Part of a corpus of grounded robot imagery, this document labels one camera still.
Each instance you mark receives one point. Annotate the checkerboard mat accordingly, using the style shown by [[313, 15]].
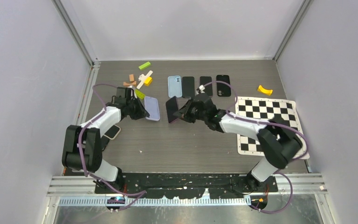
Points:
[[265, 109]]

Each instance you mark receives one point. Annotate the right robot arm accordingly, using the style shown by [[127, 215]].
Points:
[[278, 142]]

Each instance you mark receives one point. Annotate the black phone with dark frame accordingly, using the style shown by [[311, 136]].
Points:
[[188, 87]]

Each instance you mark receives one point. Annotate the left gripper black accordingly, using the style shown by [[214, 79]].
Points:
[[141, 113]]

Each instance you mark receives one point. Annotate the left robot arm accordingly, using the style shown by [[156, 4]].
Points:
[[83, 148]]

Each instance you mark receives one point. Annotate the light green flat brick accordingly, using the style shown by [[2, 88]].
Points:
[[139, 94]]

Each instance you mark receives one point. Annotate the purple phone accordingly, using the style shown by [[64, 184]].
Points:
[[206, 82]]

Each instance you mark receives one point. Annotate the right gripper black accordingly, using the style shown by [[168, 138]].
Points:
[[181, 113]]

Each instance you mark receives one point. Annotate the yellow curved block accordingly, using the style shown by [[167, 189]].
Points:
[[265, 91]]

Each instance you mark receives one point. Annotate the brown arch block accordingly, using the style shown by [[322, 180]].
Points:
[[130, 84]]

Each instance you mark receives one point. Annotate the black phone from lilac case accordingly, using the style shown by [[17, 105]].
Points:
[[171, 107]]

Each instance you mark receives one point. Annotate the green lego brick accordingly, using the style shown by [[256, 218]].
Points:
[[144, 65]]

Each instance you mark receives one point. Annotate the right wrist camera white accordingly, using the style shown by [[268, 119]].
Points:
[[200, 89]]

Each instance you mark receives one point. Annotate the black phone near left edge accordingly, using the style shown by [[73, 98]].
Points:
[[104, 142]]

